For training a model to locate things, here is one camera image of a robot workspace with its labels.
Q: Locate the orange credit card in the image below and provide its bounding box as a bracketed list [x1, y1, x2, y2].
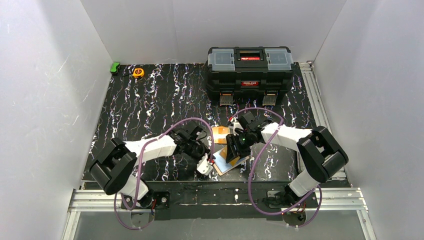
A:
[211, 126, 230, 145]
[219, 146, 241, 167]

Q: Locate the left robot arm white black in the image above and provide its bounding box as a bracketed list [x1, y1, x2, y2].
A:
[88, 117, 213, 200]

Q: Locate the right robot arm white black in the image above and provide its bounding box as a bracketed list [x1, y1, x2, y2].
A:
[225, 111, 349, 202]

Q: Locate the black toolbox with red label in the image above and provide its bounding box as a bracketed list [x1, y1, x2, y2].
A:
[205, 46, 300, 106]

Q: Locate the yellow tape measure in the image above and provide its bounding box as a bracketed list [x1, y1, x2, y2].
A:
[132, 67, 145, 79]

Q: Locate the green small object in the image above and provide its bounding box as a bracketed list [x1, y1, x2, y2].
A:
[109, 62, 121, 75]

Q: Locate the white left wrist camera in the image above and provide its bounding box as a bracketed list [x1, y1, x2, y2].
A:
[196, 154, 214, 176]

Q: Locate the aluminium frame rail right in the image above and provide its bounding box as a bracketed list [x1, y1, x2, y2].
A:
[299, 61, 347, 181]

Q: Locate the aluminium frame rail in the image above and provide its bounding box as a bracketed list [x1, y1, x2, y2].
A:
[299, 61, 347, 181]
[63, 187, 376, 240]

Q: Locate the aluminium frame rail front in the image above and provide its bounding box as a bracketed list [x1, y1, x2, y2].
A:
[63, 187, 376, 240]

